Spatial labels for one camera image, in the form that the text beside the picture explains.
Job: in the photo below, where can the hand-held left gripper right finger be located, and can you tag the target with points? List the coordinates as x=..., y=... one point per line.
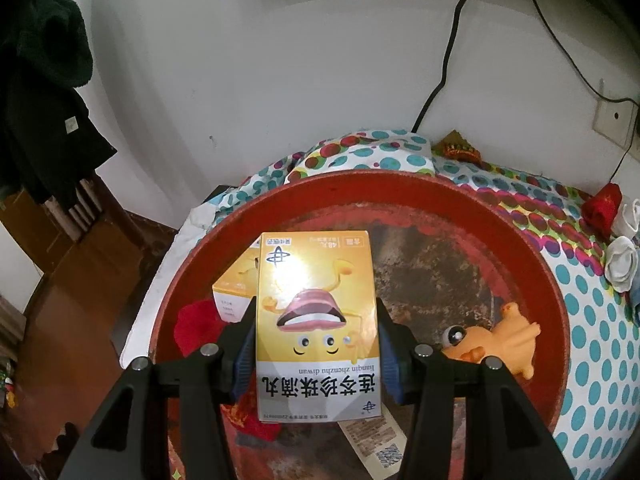
x=392, y=365

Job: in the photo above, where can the yellow medicine box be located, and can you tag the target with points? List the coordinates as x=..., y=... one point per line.
x=235, y=285
x=315, y=270

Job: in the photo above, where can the red round tray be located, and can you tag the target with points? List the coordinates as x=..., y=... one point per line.
x=440, y=260

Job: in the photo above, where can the white sock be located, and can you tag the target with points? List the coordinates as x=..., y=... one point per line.
x=622, y=265
x=629, y=217

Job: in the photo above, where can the polka dot tablecloth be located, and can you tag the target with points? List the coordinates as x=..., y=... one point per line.
x=565, y=230

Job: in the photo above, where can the wooden chair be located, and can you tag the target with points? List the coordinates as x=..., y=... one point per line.
x=85, y=210

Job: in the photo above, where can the dark hanging clothing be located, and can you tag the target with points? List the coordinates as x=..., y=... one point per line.
x=45, y=90

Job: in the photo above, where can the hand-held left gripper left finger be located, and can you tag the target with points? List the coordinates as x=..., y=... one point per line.
x=245, y=360

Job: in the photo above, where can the printed paper leaflet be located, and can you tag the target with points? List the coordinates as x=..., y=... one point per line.
x=372, y=442

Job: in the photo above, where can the red embroidered sock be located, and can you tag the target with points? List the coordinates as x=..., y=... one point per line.
x=200, y=325

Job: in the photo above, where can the beige wall socket plate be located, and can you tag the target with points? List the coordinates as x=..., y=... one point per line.
x=615, y=117

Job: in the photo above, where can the orange rubber toy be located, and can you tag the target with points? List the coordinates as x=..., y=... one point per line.
x=495, y=345

